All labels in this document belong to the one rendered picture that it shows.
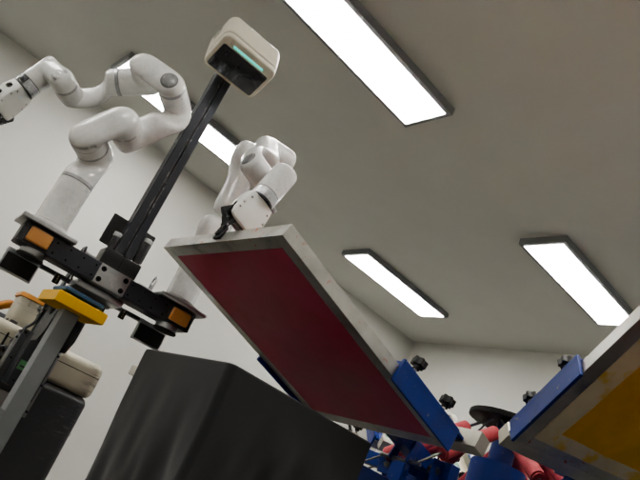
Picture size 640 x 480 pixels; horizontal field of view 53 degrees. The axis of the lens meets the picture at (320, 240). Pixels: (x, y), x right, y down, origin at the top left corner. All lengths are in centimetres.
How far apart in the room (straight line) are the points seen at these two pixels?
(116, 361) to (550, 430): 436
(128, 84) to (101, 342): 376
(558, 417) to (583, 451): 14
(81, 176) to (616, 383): 151
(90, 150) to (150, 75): 29
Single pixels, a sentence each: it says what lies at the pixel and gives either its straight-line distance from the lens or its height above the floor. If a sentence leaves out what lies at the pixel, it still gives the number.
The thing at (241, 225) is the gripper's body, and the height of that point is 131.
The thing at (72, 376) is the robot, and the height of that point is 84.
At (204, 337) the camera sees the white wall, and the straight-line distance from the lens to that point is 605.
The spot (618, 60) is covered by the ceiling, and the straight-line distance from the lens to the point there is 330.
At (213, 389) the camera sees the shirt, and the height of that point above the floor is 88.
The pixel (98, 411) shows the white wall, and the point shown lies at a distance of 571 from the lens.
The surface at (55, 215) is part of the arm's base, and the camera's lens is 193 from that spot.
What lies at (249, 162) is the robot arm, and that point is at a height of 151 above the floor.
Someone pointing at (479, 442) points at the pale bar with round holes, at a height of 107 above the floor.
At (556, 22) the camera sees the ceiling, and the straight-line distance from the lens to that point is 319.
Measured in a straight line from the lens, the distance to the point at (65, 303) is 158.
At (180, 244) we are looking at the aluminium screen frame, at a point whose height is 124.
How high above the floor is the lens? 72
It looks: 22 degrees up
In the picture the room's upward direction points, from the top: 24 degrees clockwise
